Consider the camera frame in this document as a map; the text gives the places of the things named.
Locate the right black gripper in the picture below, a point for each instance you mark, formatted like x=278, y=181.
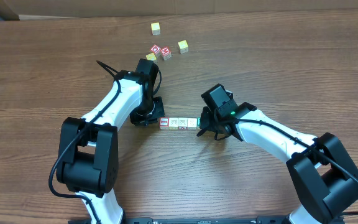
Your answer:
x=206, y=123

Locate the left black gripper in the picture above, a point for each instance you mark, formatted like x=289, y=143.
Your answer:
x=149, y=116

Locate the green F letter block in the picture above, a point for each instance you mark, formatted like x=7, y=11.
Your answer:
x=198, y=123

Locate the red I letter block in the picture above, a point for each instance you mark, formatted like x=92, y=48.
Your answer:
x=164, y=123

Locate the plain cream block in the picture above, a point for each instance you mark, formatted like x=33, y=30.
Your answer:
x=192, y=123

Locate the cream picture block yellow side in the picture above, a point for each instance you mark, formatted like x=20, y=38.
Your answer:
x=173, y=123

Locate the cream block red X side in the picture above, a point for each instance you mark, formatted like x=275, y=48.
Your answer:
x=183, y=123

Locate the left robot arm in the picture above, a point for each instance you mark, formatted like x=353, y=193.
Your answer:
x=88, y=162

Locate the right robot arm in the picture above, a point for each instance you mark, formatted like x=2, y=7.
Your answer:
x=323, y=174

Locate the yellow block left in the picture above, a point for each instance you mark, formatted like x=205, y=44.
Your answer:
x=152, y=57

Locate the red M letter block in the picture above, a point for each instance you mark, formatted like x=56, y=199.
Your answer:
x=166, y=53

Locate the red C letter block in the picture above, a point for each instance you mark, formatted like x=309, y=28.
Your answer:
x=156, y=50

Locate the yellow block right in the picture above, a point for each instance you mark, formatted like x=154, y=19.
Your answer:
x=183, y=46

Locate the yellow block far top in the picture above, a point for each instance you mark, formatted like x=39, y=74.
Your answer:
x=155, y=28

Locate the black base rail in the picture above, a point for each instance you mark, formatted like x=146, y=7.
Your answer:
x=257, y=220

